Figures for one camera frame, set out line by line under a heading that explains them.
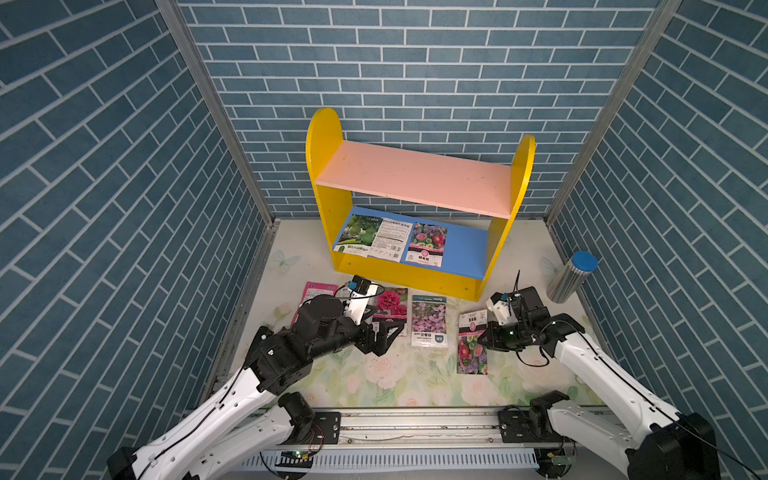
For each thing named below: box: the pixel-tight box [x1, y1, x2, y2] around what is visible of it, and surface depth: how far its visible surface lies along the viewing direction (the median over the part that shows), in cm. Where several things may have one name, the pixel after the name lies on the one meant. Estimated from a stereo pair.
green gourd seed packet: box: [333, 214, 399, 262], surface depth 98 cm
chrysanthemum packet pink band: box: [405, 222, 448, 268], surface depth 96 cm
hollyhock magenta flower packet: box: [373, 287, 408, 337], surface depth 98 cm
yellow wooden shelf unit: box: [306, 108, 536, 301], surface depth 87 cm
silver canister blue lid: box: [546, 251, 599, 304], surface depth 91 cm
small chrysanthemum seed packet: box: [457, 309, 488, 375], surface depth 84 cm
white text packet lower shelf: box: [367, 217, 413, 263], surface depth 98 cm
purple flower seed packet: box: [411, 294, 448, 348], surface depth 93 cm
